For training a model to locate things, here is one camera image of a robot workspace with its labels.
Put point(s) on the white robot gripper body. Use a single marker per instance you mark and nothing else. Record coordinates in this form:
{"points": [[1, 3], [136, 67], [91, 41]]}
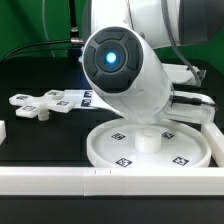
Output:
{"points": [[190, 107]]}

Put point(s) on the white round table top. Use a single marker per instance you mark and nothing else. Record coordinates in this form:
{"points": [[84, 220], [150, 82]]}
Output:
{"points": [[126, 144]]}

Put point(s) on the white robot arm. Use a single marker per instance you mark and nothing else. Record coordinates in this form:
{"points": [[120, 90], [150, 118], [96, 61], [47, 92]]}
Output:
{"points": [[120, 63]]}

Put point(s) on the white right fence block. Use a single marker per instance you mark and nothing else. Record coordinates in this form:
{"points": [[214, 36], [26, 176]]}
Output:
{"points": [[215, 139]]}

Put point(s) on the white fence block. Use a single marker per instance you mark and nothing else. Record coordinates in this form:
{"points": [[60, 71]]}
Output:
{"points": [[2, 131], [215, 139]]}

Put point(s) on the white marker sheet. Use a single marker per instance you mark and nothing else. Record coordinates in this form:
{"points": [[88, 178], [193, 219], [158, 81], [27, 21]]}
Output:
{"points": [[86, 99]]}

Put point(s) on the white front fence bar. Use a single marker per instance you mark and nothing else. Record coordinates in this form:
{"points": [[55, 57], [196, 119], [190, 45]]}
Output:
{"points": [[56, 181]]}

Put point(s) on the white cross-shaped table base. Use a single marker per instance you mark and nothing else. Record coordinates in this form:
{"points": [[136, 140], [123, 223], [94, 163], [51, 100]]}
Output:
{"points": [[30, 106]]}

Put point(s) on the white left fence block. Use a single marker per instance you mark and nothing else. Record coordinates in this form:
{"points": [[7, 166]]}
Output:
{"points": [[2, 131]]}

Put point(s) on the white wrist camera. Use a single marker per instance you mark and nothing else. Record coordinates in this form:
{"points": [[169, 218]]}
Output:
{"points": [[178, 74]]}

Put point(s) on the black vertical cable connector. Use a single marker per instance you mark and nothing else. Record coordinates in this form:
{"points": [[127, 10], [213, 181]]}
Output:
{"points": [[74, 32]]}

